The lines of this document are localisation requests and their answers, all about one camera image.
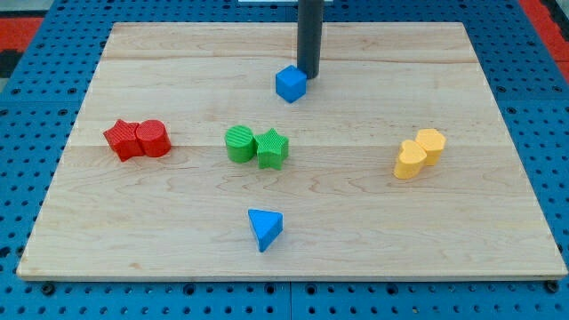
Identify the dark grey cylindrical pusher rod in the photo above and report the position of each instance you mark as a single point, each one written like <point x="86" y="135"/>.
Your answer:
<point x="309" y="35"/>

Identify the blue cube block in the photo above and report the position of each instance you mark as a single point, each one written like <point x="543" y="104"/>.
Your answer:
<point x="291" y="83"/>

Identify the yellow heart block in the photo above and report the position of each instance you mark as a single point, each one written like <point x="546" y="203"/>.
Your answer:
<point x="410" y="160"/>

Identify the green star block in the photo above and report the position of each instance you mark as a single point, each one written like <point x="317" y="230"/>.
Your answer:
<point x="272" y="149"/>

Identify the green cylinder block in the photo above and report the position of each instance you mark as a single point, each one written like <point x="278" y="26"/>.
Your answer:
<point x="240" y="144"/>

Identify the yellow hexagon block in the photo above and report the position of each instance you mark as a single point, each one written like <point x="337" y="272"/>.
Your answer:
<point x="433" y="143"/>

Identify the light wooden board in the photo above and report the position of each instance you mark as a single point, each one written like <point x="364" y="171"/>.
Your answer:
<point x="183" y="217"/>

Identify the red cylinder block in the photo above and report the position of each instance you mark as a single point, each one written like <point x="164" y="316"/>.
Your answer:
<point x="153" y="138"/>

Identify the blue triangle block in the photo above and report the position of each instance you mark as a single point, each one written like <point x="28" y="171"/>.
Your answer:
<point x="266" y="227"/>

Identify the red star block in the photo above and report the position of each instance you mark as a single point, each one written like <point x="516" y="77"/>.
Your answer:
<point x="122" y="139"/>

